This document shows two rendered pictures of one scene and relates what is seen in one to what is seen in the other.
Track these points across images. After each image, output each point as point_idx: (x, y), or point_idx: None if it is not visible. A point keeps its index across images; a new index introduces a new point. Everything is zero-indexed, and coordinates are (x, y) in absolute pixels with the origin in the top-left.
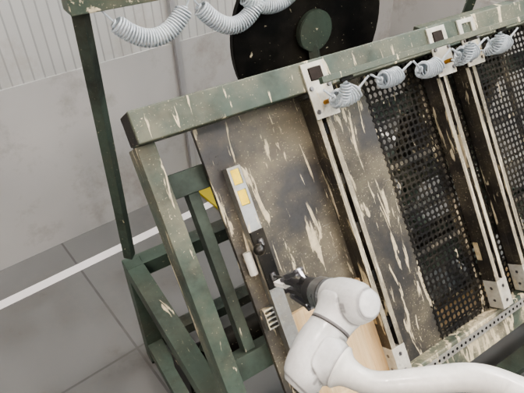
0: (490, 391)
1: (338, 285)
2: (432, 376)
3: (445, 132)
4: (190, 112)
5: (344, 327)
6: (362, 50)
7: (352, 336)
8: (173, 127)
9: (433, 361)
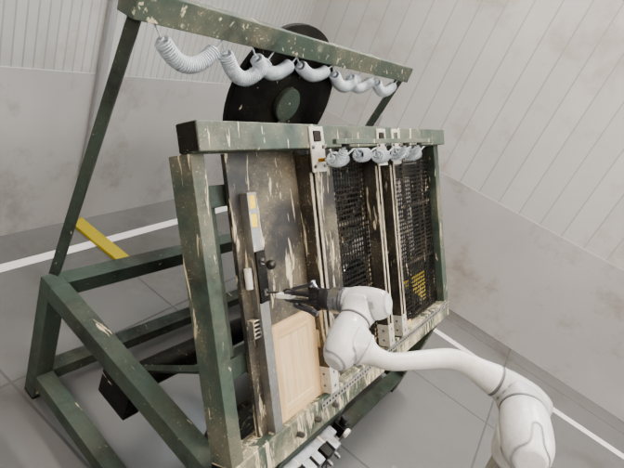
0: (462, 365)
1: (364, 290)
2: (429, 355)
3: (372, 207)
4: (238, 136)
5: (370, 319)
6: (343, 129)
7: (304, 355)
8: (225, 145)
9: (349, 382)
